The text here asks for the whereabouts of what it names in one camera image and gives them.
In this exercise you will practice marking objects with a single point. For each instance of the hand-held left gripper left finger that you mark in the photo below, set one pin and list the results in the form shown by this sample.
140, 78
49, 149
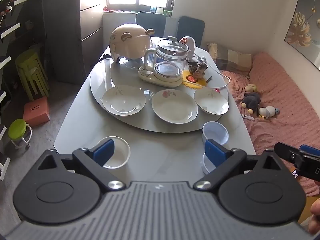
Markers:
104, 153

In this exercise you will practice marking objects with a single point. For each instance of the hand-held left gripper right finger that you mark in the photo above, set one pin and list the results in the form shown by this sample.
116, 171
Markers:
213, 153

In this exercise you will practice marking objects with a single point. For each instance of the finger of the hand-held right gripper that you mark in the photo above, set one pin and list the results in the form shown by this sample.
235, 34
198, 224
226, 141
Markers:
311, 150
287, 152

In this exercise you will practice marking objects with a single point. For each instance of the white plastic bowl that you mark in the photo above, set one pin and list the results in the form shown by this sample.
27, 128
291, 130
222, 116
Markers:
206, 166
120, 155
215, 133

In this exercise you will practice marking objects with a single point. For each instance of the white plate with leaf print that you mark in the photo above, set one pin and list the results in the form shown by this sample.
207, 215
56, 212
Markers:
212, 102

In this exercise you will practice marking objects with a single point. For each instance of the white plate with thistle print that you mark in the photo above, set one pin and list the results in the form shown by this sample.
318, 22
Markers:
124, 101

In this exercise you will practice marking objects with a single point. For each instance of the white plate with pink flower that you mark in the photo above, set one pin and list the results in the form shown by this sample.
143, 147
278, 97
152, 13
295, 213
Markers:
175, 107

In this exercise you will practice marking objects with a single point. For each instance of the person's right hand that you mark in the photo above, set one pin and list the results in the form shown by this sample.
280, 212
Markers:
315, 217

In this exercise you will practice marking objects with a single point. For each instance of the white duck plush toy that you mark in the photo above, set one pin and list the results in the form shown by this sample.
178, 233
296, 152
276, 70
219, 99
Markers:
268, 111

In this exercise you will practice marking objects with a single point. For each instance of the pink blanket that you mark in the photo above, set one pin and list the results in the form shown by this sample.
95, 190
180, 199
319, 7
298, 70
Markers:
287, 105

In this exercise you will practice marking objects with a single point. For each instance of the small white remote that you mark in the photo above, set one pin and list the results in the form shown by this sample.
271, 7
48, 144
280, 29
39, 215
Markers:
248, 117

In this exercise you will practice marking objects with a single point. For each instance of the dark grey plush toy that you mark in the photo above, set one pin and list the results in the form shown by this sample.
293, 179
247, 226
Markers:
251, 102

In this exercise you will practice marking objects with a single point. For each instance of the grey round turntable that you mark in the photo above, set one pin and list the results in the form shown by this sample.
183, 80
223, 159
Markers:
100, 80

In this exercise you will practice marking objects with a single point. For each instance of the yellow scalloped coaster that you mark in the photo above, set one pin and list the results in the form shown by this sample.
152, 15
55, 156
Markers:
191, 82

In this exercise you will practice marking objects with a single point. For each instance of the beige plush toy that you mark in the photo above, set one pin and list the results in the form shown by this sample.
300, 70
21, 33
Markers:
250, 88

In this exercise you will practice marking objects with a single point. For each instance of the small dark pen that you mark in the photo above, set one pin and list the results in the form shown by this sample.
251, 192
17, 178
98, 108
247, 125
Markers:
209, 78

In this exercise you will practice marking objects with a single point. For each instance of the orange box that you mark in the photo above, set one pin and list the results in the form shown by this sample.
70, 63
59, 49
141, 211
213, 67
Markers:
36, 111

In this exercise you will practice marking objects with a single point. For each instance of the brown figurine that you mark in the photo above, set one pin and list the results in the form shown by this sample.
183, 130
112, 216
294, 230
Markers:
201, 69

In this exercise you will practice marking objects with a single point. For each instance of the small dark cup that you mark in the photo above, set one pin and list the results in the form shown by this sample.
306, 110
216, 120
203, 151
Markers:
192, 66

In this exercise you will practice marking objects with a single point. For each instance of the green round stool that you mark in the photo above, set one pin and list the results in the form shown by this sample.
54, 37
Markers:
18, 128

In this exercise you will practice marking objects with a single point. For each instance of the checked pillow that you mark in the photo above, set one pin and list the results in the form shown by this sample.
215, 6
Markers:
232, 60

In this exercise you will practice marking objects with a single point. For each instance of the glass kettle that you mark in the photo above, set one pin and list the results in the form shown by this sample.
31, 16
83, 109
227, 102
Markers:
170, 55

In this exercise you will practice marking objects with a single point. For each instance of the stack of green stools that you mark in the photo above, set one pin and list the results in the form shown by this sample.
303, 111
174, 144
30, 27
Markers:
31, 72

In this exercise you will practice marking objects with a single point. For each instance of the small white appliance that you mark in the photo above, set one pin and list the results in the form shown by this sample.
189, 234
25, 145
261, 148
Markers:
190, 45

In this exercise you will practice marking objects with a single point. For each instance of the cream pig-shaped cover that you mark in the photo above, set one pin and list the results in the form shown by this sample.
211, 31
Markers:
130, 42

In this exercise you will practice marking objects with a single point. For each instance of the grey cabinet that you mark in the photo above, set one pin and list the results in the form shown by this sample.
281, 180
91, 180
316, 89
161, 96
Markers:
70, 42

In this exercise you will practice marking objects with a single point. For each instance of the dark chair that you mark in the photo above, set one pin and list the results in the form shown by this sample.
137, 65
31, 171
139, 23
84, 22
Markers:
150, 23
190, 28

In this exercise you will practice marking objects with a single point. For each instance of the green box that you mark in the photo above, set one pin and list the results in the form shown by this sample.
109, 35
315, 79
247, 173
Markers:
167, 13

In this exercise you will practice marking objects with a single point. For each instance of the framed leaf wall picture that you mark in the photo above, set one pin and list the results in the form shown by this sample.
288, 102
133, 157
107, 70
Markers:
303, 30

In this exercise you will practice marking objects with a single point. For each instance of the dark wall shelf unit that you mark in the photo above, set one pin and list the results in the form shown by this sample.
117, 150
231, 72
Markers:
10, 30

